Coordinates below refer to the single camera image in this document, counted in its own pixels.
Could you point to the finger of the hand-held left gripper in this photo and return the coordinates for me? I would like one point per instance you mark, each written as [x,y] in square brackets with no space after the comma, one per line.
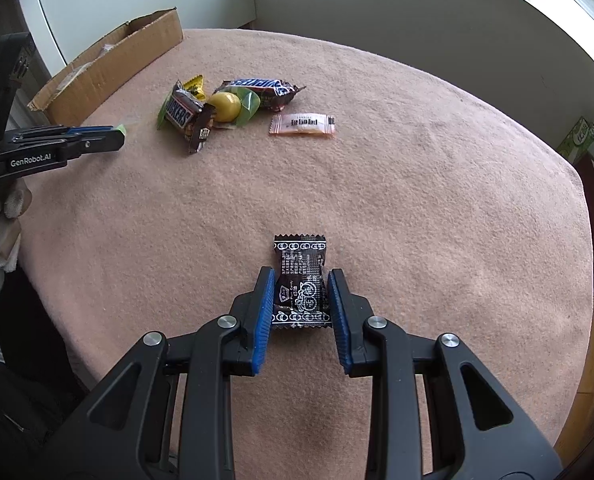
[89,130]
[97,143]

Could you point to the person's left hand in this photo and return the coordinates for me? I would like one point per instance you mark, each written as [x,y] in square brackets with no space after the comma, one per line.
[2,230]

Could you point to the brown blue chocolate bar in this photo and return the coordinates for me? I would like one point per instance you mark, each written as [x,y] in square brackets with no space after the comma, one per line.
[257,85]

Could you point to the brown cardboard box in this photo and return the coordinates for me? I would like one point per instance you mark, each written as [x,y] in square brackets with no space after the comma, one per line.
[102,75]

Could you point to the small green white candy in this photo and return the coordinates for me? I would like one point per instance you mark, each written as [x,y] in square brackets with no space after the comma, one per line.
[121,130]

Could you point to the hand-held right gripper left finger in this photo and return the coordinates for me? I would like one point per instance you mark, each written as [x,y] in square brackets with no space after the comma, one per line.
[264,320]

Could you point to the green candy packet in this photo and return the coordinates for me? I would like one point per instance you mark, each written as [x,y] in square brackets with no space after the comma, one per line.
[162,116]

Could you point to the pink white sachet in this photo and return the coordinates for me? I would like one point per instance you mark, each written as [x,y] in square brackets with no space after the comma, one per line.
[302,125]

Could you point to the small yellow snack packet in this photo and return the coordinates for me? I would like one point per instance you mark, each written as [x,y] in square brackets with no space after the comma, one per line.
[196,87]

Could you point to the green box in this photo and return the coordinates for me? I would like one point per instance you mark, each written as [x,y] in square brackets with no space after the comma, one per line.
[584,137]

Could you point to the window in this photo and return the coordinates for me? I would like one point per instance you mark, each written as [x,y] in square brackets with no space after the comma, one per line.
[567,0]

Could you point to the black snack packet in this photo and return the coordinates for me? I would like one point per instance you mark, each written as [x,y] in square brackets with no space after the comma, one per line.
[299,270]

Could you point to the yellow ball candy green wrapper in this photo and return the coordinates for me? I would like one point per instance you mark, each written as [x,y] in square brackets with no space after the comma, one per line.
[225,105]

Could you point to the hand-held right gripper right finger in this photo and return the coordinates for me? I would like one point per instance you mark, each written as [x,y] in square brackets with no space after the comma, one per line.
[338,320]

